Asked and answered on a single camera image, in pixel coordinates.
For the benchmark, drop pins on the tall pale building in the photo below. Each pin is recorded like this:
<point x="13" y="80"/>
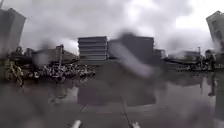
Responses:
<point x="216" y="26"/>

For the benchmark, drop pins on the row of parked bicycles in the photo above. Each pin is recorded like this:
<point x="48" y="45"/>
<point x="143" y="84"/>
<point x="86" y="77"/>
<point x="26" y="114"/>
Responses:
<point x="60" y="71"/>

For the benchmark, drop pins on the dark grey building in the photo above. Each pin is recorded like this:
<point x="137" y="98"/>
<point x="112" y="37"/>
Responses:
<point x="138" y="48"/>

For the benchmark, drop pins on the person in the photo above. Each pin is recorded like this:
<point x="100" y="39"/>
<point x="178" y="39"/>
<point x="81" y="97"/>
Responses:
<point x="210" y="60"/>

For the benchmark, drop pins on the tall grey building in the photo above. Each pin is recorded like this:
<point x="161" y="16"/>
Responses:
<point x="10" y="30"/>

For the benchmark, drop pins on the pale building with horizontal bands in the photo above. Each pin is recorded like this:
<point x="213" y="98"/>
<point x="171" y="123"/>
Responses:
<point x="92" y="48"/>

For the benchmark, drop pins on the robot's own part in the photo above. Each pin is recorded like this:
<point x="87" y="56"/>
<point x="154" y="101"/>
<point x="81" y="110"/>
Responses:
<point x="76" y="124"/>
<point x="135" y="125"/>

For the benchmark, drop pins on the low building with sloped roof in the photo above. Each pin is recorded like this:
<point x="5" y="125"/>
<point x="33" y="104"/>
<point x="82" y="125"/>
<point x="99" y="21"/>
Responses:
<point x="53" y="55"/>

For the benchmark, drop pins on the wet grey paved ground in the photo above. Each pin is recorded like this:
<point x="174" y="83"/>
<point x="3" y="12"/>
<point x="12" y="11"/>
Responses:
<point x="110" y="110"/>

